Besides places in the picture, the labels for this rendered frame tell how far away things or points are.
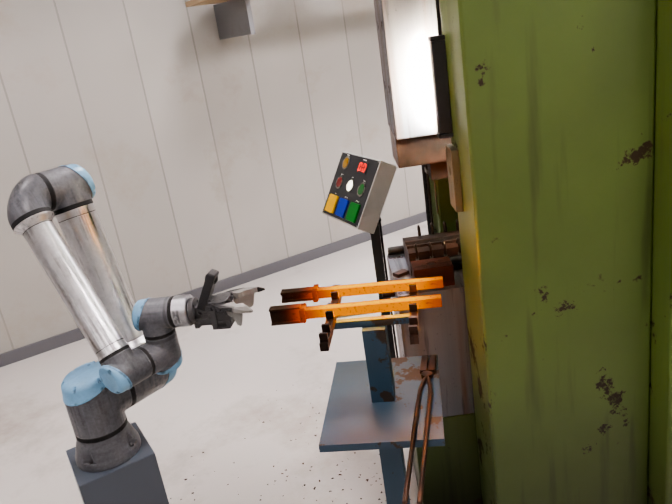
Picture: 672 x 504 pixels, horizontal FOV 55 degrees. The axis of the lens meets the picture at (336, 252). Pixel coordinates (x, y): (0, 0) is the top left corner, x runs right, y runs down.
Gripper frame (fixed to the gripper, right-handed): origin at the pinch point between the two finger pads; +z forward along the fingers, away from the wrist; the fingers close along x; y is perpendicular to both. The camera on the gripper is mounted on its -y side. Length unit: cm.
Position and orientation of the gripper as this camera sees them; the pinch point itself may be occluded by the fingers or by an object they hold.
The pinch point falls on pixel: (259, 297)
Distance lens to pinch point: 179.9
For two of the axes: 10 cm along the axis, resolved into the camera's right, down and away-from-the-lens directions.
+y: 1.5, 9.3, 3.2
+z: 9.8, -1.0, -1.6
